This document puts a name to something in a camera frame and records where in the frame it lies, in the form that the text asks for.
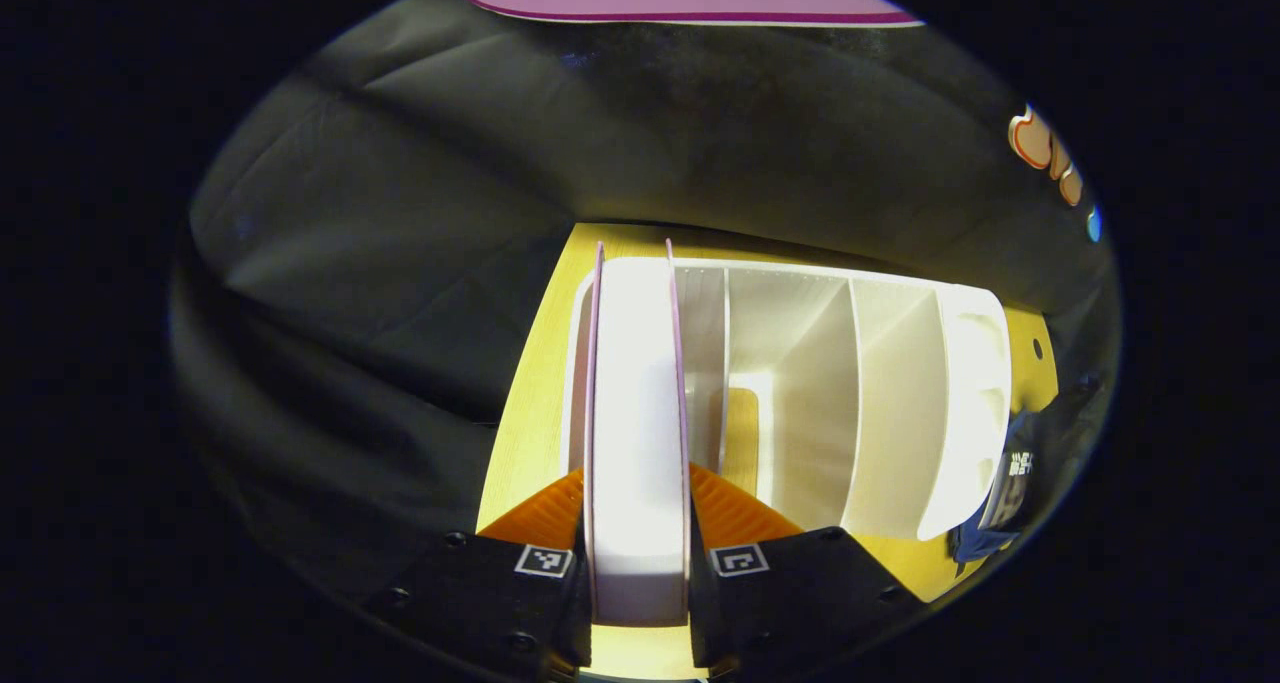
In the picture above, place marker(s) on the blue schoolbag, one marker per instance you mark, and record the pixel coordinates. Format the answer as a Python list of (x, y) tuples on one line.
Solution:
[(1060, 433)]

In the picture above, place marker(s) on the white bookshelf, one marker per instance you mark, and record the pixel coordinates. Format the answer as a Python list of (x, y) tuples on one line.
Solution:
[(880, 403)]

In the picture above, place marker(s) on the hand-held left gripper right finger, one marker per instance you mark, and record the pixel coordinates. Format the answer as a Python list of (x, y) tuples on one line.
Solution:
[(790, 603)]

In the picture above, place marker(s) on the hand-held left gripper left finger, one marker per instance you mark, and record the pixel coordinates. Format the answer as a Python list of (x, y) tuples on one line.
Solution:
[(480, 603)]

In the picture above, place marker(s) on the pink cover book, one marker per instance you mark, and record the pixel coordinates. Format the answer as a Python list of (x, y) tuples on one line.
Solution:
[(640, 443)]

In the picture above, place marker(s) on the black backdrop cloth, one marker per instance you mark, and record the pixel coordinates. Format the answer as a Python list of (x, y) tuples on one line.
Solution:
[(400, 213)]

